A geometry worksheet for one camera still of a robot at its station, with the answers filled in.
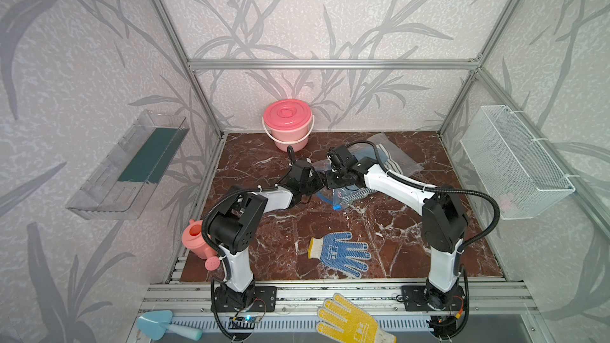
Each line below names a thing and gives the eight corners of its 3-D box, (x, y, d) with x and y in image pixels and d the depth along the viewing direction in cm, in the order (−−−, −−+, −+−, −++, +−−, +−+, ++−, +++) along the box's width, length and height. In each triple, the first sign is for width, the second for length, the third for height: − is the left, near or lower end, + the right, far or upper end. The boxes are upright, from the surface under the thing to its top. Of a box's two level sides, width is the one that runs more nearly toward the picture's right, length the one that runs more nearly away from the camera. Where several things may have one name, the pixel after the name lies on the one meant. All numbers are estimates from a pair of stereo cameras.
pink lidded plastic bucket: (267, 157, 113) (260, 128, 98) (273, 127, 127) (267, 97, 112) (313, 157, 113) (312, 128, 98) (313, 127, 127) (313, 97, 112)
